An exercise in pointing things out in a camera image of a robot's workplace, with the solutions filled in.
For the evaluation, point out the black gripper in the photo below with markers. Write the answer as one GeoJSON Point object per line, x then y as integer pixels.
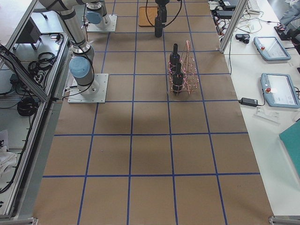
{"type": "Point", "coordinates": [161, 4]}

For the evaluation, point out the dark wine bottle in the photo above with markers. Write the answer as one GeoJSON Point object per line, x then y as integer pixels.
{"type": "Point", "coordinates": [174, 58]}
{"type": "Point", "coordinates": [158, 27]}
{"type": "Point", "coordinates": [177, 79]}

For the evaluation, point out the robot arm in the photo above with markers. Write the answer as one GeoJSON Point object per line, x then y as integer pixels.
{"type": "Point", "coordinates": [80, 66]}
{"type": "Point", "coordinates": [99, 7]}

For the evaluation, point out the wooden tray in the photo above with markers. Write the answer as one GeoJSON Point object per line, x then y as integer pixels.
{"type": "Point", "coordinates": [146, 17]}

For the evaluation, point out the teach pendant far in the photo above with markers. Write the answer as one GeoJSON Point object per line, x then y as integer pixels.
{"type": "Point", "coordinates": [271, 49]}

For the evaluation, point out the teach pendant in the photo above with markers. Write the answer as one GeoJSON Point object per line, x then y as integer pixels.
{"type": "Point", "coordinates": [279, 90]}
{"type": "Point", "coordinates": [271, 49]}

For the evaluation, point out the black power adapter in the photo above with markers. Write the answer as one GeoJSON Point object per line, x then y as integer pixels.
{"type": "Point", "coordinates": [248, 101]}

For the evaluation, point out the teach pendant near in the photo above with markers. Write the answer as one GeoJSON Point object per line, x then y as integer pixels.
{"type": "Point", "coordinates": [279, 90]}

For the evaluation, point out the teal box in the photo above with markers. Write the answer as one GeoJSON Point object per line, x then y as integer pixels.
{"type": "Point", "coordinates": [291, 139]}

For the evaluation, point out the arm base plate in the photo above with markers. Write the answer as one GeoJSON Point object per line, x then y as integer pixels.
{"type": "Point", "coordinates": [100, 24]}
{"type": "Point", "coordinates": [96, 93]}

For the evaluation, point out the copper wire bottle basket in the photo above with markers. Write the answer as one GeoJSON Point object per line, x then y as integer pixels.
{"type": "Point", "coordinates": [190, 79]}

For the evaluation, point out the aluminium frame post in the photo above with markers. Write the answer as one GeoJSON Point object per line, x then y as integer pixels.
{"type": "Point", "coordinates": [233, 22]}

